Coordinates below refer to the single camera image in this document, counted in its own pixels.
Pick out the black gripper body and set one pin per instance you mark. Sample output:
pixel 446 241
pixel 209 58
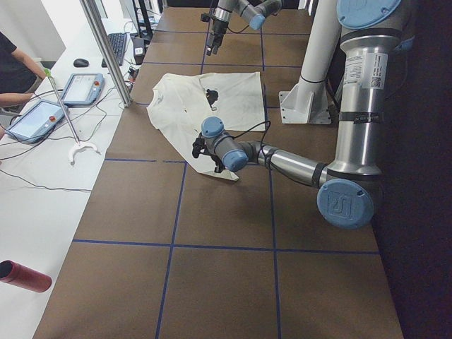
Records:
pixel 219 164
pixel 217 29

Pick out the cream long-sleeve cat shirt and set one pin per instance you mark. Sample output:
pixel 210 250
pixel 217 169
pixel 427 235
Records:
pixel 181 103

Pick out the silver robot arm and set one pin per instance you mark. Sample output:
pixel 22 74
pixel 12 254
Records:
pixel 349 188
pixel 255 17

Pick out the black box white label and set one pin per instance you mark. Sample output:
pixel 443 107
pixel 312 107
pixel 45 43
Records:
pixel 139 50

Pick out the black keyboard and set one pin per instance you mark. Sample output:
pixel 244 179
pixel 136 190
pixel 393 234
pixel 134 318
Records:
pixel 118 44

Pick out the black computer mouse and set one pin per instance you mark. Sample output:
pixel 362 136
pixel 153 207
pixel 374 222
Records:
pixel 80 63

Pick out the far blue teach pendant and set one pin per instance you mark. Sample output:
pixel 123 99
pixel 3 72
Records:
pixel 82 89

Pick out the blue teach pendant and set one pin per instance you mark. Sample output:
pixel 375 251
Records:
pixel 82 89
pixel 37 122

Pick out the metal rod white hook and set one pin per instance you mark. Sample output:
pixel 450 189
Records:
pixel 79 145

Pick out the near blue teach pendant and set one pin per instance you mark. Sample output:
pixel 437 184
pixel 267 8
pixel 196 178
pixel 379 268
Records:
pixel 37 122

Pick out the seated person black shirt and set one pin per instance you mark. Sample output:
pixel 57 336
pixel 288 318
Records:
pixel 20 76

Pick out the red cylindrical bottle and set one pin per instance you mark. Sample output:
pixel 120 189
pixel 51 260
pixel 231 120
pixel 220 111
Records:
pixel 21 276

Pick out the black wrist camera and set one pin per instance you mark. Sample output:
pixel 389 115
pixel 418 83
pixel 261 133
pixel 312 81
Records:
pixel 198 147
pixel 206 17

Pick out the white camera post base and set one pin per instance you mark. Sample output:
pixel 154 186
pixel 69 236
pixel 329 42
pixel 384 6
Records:
pixel 307 102

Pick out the aluminium frame post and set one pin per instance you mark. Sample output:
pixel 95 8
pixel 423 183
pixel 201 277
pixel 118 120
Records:
pixel 95 22

